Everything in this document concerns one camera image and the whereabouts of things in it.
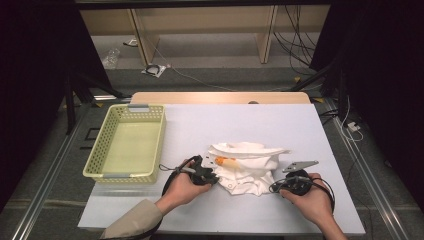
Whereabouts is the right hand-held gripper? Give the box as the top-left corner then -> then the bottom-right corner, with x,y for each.
281,160 -> 320,197

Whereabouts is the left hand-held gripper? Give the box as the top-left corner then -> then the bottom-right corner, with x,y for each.
190,153 -> 221,187

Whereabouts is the white baby shirt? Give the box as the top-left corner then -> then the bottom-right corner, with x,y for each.
207,141 -> 292,197

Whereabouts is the pale green plastic basket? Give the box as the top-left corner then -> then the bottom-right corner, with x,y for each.
82,103 -> 167,184

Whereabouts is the person's right hand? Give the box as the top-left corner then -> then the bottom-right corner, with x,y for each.
279,172 -> 336,228

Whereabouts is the person's left hand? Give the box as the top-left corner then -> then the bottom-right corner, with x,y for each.
155,159 -> 213,216

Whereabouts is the white table sheet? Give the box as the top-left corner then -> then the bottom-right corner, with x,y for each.
78,103 -> 367,236

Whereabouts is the black metal stand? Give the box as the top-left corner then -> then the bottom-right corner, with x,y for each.
64,71 -> 124,136
289,56 -> 349,121

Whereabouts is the black curtain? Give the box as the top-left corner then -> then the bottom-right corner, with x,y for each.
0,0 -> 113,214
309,0 -> 424,201

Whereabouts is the clear plastic bag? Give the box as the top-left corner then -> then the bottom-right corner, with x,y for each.
101,48 -> 121,70

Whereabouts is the beige wooden desk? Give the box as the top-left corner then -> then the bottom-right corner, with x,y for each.
74,0 -> 333,67

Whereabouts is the right hand-held gripper cable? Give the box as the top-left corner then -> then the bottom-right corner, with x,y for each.
268,176 -> 336,214

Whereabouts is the metal floor rail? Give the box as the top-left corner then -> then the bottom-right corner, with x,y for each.
324,98 -> 411,240
11,103 -> 98,240

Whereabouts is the white power adapter with cable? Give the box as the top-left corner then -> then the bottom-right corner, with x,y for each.
339,96 -> 364,143

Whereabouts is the thin white floor cable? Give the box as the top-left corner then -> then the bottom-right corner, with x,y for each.
151,43 -> 291,93

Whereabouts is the plastic bag with black cable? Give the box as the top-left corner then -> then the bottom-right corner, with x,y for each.
141,63 -> 167,79

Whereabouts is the bundle of black cables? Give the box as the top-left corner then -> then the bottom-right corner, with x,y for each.
273,4 -> 318,76

